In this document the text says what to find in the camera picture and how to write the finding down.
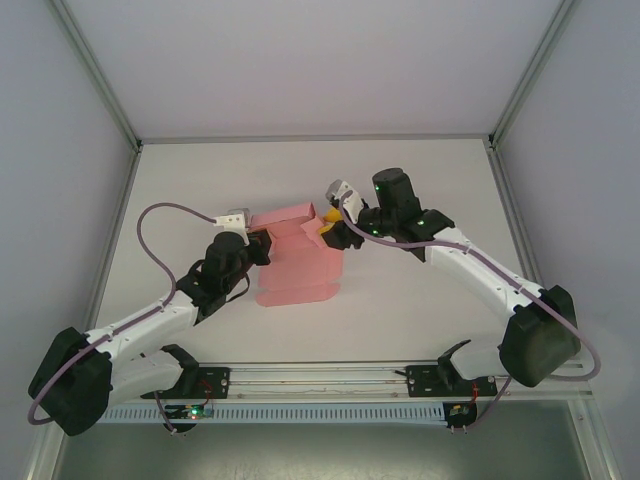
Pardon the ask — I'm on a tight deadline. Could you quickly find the pink paper box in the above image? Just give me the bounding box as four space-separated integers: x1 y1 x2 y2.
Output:
249 201 346 307

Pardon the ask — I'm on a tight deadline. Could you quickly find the aluminium table edge profile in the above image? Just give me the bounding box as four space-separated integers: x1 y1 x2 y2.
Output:
484 137 626 480
22 144 144 480

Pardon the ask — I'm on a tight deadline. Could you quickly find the circuit board with lit leds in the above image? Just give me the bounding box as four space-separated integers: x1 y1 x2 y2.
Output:
167 403 215 420

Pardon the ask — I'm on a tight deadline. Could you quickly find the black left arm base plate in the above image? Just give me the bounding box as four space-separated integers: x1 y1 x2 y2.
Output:
139 366 231 401

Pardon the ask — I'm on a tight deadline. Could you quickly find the aluminium mounting rail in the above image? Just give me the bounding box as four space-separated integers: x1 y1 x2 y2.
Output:
119 363 596 402

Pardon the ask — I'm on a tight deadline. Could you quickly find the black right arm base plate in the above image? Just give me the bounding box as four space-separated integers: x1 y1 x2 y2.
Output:
405 364 497 400

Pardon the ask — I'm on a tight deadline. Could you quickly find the white slotted cable duct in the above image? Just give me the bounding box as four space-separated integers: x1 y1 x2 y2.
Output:
99 402 446 427

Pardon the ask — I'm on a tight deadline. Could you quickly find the aluminium frame post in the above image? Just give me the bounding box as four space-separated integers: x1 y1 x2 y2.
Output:
487 0 581 149
52 0 144 151

